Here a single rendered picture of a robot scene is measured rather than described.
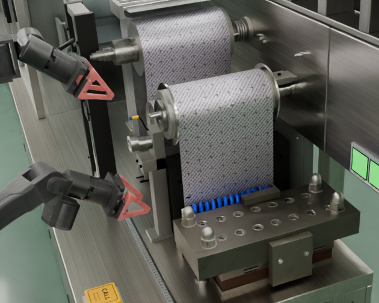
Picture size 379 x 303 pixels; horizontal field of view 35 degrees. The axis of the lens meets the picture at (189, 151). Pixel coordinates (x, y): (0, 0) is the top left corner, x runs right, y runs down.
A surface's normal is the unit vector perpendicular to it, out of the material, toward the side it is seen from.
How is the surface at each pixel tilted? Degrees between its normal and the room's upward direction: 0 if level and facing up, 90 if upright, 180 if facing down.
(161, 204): 90
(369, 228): 0
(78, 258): 0
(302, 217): 0
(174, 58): 92
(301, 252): 90
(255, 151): 90
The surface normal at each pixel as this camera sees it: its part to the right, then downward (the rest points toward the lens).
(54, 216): 0.65, 0.32
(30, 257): -0.07, -0.89
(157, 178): 0.35, 0.41
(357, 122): -0.94, 0.22
